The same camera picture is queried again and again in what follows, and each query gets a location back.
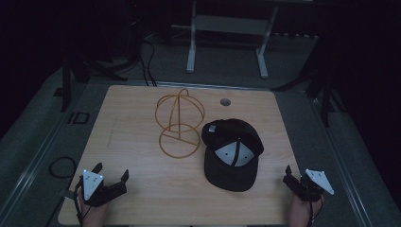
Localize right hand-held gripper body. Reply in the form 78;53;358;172
292;168;335;202

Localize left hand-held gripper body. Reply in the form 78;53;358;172
77;169;128;208

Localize person's right hand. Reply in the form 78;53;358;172
288;194;325;227

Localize person's left hand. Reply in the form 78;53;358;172
77;192;110;227

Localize black baseball cap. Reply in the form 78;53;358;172
200;117;265;193

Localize black floor stand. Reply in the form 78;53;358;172
53;55;129;114
272;60;346;129

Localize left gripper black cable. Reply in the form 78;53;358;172
73;183;85;227

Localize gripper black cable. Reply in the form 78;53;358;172
73;183;85;227
305;200;323;227

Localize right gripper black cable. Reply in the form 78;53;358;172
305;200;323;227

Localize black cable loop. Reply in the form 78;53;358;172
48;156;78;180

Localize gold wire hat stand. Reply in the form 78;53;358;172
153;87;206;160

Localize black floor cables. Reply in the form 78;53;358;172
137;36;158;87

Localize white metal desk frame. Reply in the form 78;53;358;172
171;0;280;79

